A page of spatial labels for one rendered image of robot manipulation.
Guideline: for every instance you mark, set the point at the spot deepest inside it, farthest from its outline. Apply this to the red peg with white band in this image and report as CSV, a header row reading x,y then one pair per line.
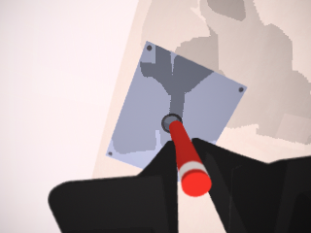
x,y
193,176

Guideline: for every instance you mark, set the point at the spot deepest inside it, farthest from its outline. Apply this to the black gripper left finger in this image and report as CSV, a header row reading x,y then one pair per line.
x,y
148,199

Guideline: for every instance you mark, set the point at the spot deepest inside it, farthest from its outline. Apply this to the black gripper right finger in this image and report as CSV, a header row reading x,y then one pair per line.
x,y
252,196

